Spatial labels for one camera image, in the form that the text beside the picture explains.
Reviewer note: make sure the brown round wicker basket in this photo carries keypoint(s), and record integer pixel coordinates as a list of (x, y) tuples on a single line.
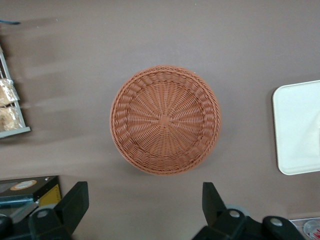
[(165, 120)]

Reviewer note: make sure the beige plastic tray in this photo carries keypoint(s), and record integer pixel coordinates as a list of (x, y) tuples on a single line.
[(292, 125)]

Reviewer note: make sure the clear acrylic bottle rack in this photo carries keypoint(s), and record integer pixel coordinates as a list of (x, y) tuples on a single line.
[(297, 223)]

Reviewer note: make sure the clear bagged snack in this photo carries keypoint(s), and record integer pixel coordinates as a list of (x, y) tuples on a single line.
[(8, 118), (5, 92)]

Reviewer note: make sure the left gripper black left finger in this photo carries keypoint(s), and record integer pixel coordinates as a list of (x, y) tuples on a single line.
[(70, 210)]

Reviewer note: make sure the black and yellow machine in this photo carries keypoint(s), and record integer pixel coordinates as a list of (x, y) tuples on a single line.
[(25, 185)]

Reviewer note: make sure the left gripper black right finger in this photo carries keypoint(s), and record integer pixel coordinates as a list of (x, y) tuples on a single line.
[(220, 222)]

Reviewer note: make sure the grey metal tray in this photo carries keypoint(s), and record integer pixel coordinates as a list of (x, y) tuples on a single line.
[(22, 130)]

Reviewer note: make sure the red cola bottle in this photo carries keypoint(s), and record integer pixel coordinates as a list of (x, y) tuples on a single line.
[(311, 233)]

